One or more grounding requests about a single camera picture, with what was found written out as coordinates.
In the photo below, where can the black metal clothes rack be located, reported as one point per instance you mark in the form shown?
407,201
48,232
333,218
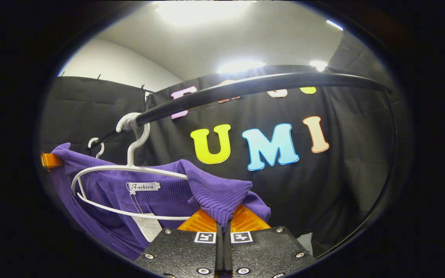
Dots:
245,87

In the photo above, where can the purple ribbed cardigan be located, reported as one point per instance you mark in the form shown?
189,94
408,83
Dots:
214,193

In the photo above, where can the ceiling light panel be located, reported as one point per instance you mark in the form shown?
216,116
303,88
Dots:
318,65
240,66
199,11
334,25

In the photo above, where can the black backdrop cloth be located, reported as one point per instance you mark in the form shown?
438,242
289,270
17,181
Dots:
342,185

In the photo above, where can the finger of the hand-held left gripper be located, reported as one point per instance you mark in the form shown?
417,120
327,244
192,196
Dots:
50,160

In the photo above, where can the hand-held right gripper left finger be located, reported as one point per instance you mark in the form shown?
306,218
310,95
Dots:
184,251

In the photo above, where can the white clothes hanger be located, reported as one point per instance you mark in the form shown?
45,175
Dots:
129,156
101,151

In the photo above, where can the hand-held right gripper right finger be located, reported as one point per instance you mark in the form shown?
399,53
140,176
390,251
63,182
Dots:
265,251

